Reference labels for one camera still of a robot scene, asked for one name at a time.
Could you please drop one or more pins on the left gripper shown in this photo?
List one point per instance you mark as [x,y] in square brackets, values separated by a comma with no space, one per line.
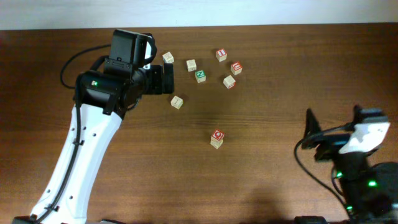
[156,88]

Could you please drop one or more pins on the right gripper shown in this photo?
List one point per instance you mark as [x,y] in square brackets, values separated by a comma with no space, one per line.
[329,140]

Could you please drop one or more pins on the wooden block number four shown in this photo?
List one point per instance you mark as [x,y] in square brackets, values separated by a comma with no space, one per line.
[176,102]

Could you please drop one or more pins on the wooden block blue D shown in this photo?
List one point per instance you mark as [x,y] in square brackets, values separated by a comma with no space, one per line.
[217,135]

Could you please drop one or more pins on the wooden block pineapple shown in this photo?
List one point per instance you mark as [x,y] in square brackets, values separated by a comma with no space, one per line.
[216,144]

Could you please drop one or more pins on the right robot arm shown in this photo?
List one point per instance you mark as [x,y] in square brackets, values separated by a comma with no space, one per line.
[367,193]

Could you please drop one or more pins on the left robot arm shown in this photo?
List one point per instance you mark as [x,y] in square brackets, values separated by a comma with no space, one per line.
[111,87]

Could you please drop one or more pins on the wooden block letter K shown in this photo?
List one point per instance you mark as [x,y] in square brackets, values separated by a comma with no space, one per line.
[168,57]

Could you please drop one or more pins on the plain wooden block centre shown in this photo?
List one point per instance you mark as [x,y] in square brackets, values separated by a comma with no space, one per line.
[191,65]

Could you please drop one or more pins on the wooden block green N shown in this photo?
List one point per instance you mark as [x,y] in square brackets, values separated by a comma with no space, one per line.
[200,76]

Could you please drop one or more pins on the wooden block red edge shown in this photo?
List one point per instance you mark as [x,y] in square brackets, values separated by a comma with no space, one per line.
[229,82]

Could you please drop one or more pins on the wooden block red I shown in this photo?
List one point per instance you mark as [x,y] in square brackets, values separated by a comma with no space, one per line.
[221,55]

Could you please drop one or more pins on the wooden block red U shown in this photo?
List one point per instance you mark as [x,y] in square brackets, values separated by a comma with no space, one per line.
[236,68]

